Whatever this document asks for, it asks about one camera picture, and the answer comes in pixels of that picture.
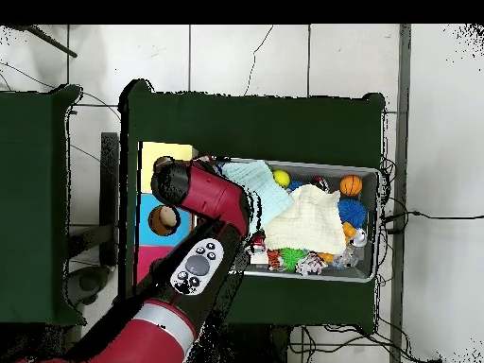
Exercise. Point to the shallow clear mesh bin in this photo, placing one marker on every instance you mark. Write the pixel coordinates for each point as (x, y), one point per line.
(368, 261)

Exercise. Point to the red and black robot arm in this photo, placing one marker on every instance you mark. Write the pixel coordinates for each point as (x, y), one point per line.
(215, 195)

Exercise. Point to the dark thin rod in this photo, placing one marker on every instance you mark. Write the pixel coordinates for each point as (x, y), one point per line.
(49, 41)

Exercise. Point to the red and white toy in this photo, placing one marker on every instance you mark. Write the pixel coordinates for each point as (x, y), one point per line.
(257, 247)

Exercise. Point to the green cloth side table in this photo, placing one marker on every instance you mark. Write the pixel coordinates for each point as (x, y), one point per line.
(34, 204)

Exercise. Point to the black flat panel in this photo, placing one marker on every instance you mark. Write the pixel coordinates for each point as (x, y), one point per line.
(110, 174)

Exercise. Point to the orange plastic toy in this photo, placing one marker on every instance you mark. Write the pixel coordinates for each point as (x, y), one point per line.
(348, 230)

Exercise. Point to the yellow ball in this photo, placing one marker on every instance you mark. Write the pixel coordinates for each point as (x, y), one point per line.
(281, 178)

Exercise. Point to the cream waffle cloth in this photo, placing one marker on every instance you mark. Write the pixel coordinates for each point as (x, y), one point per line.
(310, 219)

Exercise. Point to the dark green table cloth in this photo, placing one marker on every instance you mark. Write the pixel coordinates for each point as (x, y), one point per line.
(249, 128)

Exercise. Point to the blue spiky ball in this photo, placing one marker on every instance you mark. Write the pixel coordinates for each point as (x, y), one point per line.
(352, 213)

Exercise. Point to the light blue waffle cloth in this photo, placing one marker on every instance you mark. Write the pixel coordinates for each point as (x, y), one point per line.
(265, 185)

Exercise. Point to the beige round object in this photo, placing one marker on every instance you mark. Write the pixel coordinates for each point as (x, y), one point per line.
(166, 219)

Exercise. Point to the orange basketball toy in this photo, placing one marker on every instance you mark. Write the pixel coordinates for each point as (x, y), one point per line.
(350, 185)

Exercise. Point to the orange striped tiger toy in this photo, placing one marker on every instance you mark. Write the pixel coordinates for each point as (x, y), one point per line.
(274, 259)

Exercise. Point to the green spiky ball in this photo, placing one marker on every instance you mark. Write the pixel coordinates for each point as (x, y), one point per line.
(291, 259)

